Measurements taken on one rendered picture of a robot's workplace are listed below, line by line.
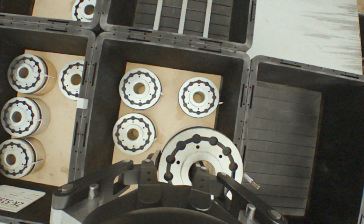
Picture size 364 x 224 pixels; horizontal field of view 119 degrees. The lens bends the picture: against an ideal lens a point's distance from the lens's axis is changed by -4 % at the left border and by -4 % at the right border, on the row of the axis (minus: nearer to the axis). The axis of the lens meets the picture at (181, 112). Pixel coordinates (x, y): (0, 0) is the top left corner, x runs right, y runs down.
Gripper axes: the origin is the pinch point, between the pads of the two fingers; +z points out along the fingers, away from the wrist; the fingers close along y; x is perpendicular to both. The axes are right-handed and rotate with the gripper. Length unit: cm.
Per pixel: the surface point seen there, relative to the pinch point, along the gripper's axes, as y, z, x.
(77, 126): -19.2, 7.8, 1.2
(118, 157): -14.9, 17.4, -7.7
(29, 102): -38.1, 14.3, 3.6
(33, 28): -31.2, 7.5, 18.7
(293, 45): 42, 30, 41
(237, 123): 10.7, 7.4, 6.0
